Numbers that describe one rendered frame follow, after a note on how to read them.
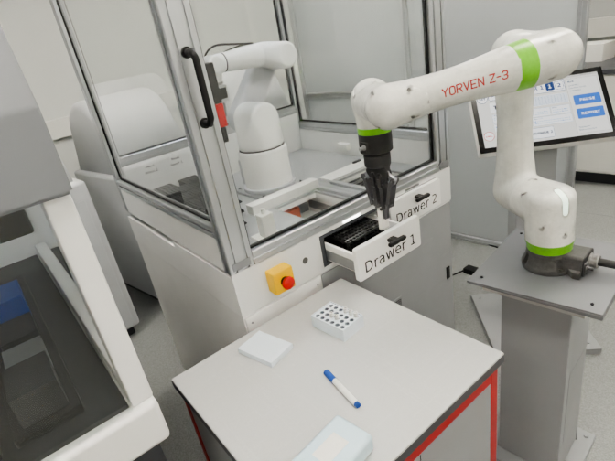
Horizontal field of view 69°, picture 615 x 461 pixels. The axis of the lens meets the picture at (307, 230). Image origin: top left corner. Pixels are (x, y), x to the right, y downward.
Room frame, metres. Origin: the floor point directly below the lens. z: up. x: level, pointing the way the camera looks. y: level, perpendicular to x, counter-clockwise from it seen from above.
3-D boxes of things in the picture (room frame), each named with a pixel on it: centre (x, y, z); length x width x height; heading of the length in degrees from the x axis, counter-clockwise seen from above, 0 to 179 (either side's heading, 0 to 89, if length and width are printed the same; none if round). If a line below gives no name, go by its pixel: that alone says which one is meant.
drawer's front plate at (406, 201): (1.54, -0.42, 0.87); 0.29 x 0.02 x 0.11; 125
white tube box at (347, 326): (1.04, -0.04, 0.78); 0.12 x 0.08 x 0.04; 40
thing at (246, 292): (1.78, 0.08, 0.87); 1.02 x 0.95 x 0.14; 125
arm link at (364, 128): (1.20, -0.23, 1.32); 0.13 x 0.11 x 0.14; 6
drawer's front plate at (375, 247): (1.24, -0.24, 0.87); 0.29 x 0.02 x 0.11; 125
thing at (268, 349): (0.99, 0.17, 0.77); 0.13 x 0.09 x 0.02; 48
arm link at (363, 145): (1.20, -0.23, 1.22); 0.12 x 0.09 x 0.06; 124
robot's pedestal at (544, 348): (1.13, -0.70, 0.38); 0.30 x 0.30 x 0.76; 41
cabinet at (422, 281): (1.79, 0.08, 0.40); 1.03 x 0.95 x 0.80; 125
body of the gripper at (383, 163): (1.21, -0.23, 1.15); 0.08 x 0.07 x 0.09; 34
